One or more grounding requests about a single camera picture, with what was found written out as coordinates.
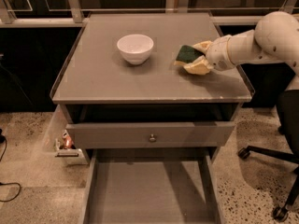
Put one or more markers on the grey open middle drawer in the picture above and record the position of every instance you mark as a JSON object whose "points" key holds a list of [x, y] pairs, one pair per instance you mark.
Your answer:
{"points": [[151, 186]]}

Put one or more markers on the grey drawer cabinet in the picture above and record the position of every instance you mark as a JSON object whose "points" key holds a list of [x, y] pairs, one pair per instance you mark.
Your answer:
{"points": [[96, 85]]}

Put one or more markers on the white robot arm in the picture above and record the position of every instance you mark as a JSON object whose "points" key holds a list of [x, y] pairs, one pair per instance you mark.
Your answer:
{"points": [[275, 39]]}

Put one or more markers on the metal window frame rail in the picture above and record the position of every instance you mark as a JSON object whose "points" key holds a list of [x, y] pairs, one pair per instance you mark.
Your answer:
{"points": [[62, 13]]}

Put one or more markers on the grey top drawer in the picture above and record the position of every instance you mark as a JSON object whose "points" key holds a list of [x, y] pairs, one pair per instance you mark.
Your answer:
{"points": [[136, 135]]}

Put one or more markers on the red can in bin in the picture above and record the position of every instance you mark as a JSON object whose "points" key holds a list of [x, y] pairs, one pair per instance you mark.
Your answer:
{"points": [[68, 142]]}

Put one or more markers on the green and yellow sponge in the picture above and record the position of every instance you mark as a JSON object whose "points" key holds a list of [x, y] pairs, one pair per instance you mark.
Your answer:
{"points": [[187, 54]]}

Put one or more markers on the white ceramic bowl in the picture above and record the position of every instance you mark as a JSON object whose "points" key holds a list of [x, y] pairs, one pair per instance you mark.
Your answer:
{"points": [[135, 49]]}

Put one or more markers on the round metal drawer knob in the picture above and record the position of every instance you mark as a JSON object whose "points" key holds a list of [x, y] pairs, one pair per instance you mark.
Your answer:
{"points": [[152, 138]]}

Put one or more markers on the clear plastic bin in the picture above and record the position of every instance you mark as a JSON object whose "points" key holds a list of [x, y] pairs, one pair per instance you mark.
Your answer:
{"points": [[53, 141]]}

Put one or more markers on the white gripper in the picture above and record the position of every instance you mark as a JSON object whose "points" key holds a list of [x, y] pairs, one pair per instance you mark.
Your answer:
{"points": [[219, 54]]}

